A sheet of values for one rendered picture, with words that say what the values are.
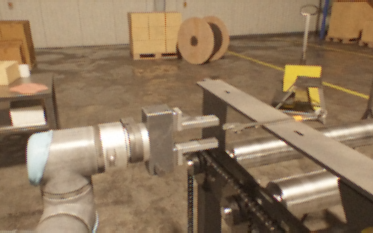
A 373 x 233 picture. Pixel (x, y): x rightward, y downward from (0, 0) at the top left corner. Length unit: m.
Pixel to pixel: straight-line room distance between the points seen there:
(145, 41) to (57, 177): 7.35
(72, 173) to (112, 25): 9.98
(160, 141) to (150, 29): 7.30
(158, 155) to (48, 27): 9.88
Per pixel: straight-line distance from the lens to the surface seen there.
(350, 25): 11.35
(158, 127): 0.61
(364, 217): 0.68
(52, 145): 0.59
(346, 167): 0.61
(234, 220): 0.94
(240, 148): 1.22
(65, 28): 10.43
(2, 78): 3.02
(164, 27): 7.94
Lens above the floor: 1.44
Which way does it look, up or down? 21 degrees down
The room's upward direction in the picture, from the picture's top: straight up
